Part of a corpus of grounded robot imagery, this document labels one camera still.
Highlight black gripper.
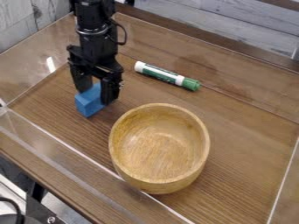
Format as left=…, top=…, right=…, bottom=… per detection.
left=67, top=45, right=124, bottom=106

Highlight blue rectangular block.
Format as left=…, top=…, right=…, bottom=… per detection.
left=75, top=82, right=106, bottom=117

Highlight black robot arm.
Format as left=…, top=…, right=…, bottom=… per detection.
left=67, top=0, right=127, bottom=105

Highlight brown wooden bowl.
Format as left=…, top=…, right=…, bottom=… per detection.
left=108, top=103, right=211, bottom=194

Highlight green white marker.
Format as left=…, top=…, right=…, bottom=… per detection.
left=135, top=61, right=202, bottom=91

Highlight clear acrylic tray walls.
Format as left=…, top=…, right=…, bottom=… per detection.
left=0, top=9, right=299, bottom=224

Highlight black metal table frame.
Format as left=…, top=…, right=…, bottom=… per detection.
left=0, top=156, right=67, bottom=224

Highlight black cable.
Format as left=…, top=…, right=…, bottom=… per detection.
left=0, top=196, right=25, bottom=224

